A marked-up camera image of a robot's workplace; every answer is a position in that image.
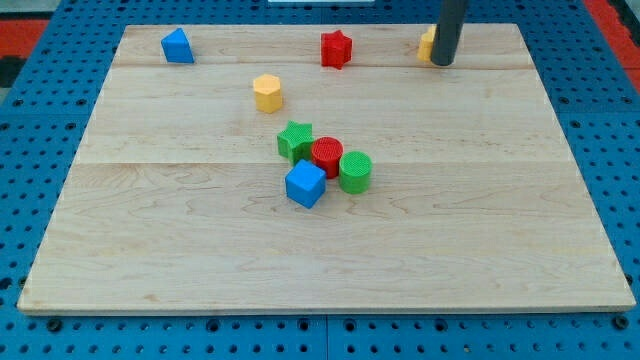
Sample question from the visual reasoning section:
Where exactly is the blue cube block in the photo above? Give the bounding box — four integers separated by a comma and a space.
285, 160, 326, 209

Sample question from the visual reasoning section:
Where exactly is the blue triangle block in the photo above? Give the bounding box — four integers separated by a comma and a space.
161, 28, 195, 64

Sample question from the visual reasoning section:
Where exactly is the red cylinder block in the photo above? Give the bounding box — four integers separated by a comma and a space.
311, 137, 344, 179

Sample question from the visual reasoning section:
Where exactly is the green cylinder block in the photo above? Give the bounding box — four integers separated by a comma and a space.
339, 151, 372, 194

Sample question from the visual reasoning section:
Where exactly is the green star block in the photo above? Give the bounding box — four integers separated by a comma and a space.
277, 121, 314, 166

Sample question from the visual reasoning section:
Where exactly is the wooden board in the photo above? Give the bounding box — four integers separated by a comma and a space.
18, 23, 635, 316

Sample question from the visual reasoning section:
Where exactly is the yellow hexagon block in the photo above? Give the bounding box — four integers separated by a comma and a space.
253, 74, 283, 113

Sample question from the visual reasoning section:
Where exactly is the red star block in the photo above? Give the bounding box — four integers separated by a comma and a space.
321, 30, 353, 70

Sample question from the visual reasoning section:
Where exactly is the yellow block behind rod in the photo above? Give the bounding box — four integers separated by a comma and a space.
417, 25, 437, 62

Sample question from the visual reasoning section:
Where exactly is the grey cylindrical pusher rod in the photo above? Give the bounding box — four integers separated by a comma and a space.
430, 0, 469, 66

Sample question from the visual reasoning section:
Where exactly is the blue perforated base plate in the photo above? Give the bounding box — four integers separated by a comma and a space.
1, 1, 639, 359

